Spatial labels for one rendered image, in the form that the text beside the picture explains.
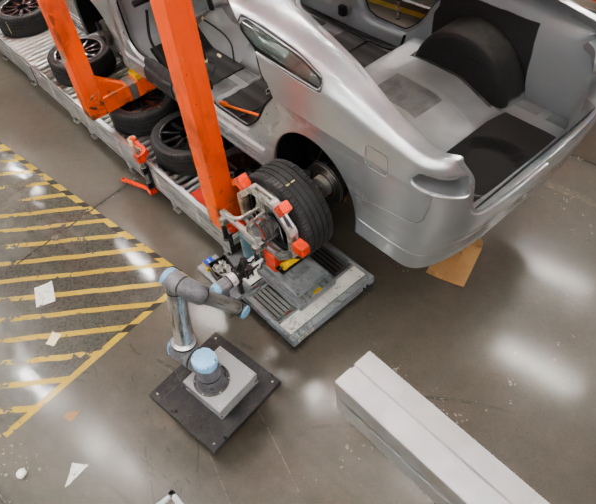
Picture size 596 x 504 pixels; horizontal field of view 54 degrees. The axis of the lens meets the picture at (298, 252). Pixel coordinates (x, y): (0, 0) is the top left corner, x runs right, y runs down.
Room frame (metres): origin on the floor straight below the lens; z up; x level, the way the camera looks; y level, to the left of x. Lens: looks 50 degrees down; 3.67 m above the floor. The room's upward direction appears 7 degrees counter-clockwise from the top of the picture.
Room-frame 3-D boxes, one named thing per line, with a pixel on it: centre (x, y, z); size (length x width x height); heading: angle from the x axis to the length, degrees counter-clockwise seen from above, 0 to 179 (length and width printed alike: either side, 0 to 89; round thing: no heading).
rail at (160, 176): (4.08, 1.24, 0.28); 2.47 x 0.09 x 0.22; 37
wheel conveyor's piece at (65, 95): (5.70, 1.98, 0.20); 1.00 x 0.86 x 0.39; 37
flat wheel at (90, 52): (5.78, 2.03, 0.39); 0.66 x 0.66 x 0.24
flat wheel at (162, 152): (4.22, 0.84, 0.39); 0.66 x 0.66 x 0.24
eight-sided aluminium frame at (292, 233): (2.68, 0.17, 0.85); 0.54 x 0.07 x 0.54; 37
